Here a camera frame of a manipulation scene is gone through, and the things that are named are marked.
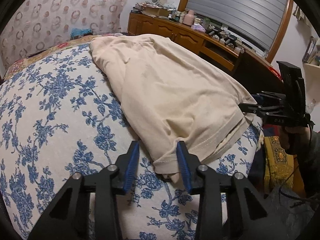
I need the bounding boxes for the beige printed t-shirt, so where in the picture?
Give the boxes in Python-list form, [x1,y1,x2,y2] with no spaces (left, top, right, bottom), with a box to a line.
[89,34,255,182]

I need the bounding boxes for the right hand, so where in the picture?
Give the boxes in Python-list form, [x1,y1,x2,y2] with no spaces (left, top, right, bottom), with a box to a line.
[279,126,311,155]

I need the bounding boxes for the yellow patterned cushion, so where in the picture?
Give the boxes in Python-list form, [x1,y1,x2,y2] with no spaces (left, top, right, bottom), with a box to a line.
[264,136,299,193]

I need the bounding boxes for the wooden sideboard cabinet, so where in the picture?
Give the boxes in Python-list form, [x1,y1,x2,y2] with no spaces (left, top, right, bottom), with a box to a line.
[127,12,272,73]

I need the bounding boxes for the grey window blind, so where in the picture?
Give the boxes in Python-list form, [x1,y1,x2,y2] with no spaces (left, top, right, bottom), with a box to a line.
[186,0,287,50]

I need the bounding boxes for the lilac small pouch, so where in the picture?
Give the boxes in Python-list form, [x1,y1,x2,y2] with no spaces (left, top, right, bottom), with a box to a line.
[191,23,206,33]

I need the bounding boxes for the blue floral white blanket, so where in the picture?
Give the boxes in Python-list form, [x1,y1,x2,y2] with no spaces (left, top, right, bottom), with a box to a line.
[1,43,262,239]

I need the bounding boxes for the pink bottle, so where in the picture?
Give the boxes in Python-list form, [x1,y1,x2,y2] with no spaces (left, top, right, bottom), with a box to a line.
[183,10,195,27]

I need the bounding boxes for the cardboard box with papers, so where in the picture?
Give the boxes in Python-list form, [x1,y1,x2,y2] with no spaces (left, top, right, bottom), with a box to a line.
[134,3,174,17]

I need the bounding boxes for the colourful floral bed cover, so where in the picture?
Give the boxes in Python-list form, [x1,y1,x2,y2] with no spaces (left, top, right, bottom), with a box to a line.
[3,33,128,81]

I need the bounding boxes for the box with blue cloth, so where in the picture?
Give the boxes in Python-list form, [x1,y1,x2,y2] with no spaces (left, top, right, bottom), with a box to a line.
[70,28,93,40]

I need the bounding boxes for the patterned circle headboard curtain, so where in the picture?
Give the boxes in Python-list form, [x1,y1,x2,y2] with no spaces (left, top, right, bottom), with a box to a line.
[1,0,127,68]

